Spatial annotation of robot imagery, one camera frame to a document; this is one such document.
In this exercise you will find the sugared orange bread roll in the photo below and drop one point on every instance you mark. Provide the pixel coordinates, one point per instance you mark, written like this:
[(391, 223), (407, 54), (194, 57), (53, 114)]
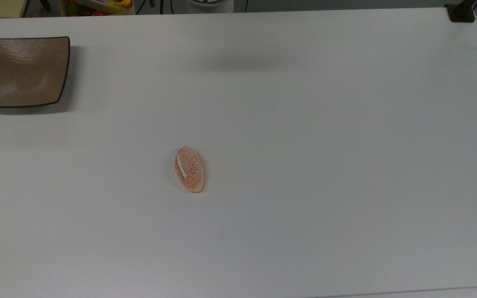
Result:
[(191, 171)]

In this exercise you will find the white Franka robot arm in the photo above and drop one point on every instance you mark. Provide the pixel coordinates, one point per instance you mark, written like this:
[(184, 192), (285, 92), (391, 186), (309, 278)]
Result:
[(210, 5)]

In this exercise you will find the brown square ceramic plate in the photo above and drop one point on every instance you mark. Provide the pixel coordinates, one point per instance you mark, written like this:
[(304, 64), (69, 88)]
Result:
[(21, 72)]

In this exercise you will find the box of toy fruit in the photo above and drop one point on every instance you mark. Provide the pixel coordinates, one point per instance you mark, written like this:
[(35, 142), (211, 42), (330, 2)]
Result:
[(97, 9)]

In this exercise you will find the black table clamp mount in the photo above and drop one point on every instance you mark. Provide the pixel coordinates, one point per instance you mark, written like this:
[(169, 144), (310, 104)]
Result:
[(460, 14)]

